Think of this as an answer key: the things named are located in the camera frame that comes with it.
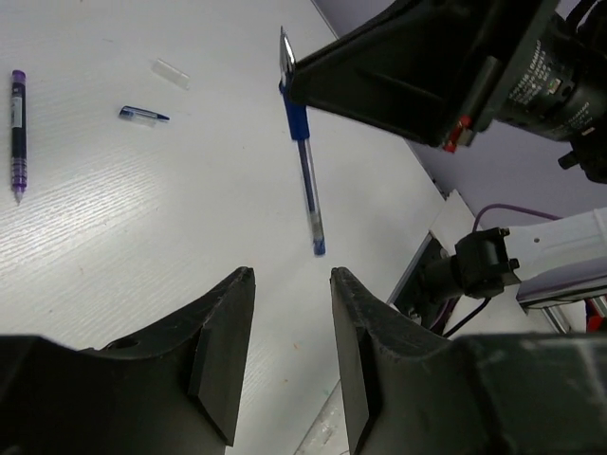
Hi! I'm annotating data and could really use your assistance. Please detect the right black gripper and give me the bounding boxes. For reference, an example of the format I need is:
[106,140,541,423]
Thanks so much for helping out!
[443,0,607,184]

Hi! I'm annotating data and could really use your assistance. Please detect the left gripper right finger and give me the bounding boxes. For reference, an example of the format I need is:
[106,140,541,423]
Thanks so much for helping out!
[330,267,606,454]

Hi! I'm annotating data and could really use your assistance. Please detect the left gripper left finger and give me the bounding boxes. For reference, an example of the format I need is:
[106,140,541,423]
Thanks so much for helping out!
[1,267,255,454]

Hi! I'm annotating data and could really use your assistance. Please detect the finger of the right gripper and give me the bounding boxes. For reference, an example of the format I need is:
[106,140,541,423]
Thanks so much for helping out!
[288,1,503,147]

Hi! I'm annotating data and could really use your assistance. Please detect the blue ballpoint pen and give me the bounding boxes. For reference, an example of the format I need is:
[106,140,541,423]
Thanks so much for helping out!
[279,27,326,257]

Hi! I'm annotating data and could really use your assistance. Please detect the purple ink pen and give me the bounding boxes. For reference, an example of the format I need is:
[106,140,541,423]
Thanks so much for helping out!
[10,69,28,205]

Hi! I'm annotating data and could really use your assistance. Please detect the clear pen cap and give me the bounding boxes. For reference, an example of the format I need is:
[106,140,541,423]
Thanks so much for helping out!
[152,59,190,90]

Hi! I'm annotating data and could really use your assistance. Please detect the blue pen cap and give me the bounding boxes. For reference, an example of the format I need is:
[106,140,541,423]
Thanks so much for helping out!
[119,105,170,127]

